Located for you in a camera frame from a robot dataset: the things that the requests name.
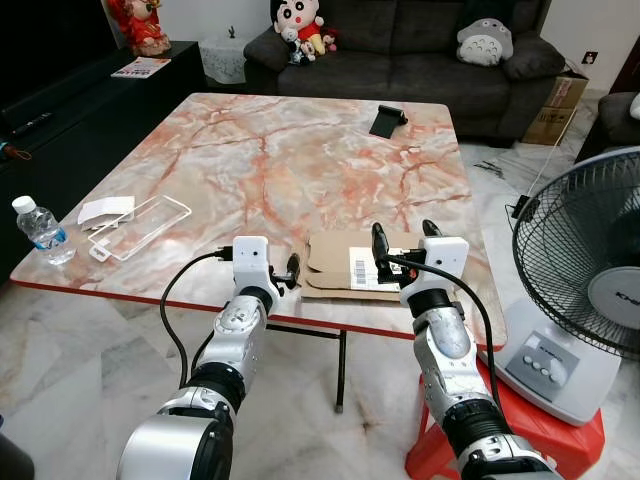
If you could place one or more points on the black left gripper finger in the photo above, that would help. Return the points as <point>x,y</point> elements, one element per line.
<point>293,266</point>

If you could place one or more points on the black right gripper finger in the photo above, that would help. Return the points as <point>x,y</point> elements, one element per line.
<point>380,242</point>
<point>433,230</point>

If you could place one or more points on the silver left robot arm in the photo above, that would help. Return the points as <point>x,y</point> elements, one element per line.
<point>240,330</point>

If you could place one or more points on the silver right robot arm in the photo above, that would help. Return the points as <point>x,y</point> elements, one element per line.
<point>445,350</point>

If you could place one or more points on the flattened brown cardboard box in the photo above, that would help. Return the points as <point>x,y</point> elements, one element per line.
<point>330,265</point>

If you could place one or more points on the black metal table leg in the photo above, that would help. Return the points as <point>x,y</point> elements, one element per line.
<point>341,375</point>

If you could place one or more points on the black phone stand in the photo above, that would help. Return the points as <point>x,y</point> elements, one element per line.
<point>384,120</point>

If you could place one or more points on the grey electric standing fan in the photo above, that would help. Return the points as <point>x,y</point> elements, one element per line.
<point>590,290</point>

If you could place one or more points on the clear plastic packaging tray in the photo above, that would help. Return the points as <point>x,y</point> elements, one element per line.
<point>105,249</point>

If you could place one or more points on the brown cardboard carton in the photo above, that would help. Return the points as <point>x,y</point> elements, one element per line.
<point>555,105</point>

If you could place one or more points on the dark grey fabric sofa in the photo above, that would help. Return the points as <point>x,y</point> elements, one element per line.
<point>400,50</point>

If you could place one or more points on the white paper card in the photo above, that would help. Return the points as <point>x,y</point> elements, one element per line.
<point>105,208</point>

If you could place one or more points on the grey Totoro plush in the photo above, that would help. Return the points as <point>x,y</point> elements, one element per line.
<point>485,42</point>

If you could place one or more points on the dark grey sofa cushion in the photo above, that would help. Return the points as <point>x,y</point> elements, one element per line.
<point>535,58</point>

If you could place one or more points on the small red plush doll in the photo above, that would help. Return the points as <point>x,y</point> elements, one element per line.
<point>328,40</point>

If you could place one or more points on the dark grey armchair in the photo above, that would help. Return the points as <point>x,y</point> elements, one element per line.
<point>615,125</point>

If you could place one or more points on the white lace covered side table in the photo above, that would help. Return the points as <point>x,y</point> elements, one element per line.
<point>222,60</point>

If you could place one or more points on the clear plastic water bottle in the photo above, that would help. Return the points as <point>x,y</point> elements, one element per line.
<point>45,235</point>

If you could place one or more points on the cartoon boy plush doll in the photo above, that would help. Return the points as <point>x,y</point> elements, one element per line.
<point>298,20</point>

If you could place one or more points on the red plastic stool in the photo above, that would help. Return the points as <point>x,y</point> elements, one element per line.
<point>570,445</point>

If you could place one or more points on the black TV cabinet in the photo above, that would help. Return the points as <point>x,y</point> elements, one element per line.
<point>80,130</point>

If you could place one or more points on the printed booklet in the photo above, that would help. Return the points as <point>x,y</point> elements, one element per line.
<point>140,67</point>

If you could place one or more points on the red robed figurine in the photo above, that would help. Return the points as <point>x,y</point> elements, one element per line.
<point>140,25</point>

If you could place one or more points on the black flat screen TV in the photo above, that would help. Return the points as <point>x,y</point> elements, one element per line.
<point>50,45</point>

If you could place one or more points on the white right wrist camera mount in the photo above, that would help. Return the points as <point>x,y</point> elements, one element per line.
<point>445,255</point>

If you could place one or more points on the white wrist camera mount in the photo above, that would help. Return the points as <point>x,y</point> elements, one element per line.
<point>250,260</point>
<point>445,255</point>

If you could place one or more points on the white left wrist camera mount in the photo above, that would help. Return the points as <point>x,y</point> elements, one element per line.
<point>250,260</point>

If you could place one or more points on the wall socket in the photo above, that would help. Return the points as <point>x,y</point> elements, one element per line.
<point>590,57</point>

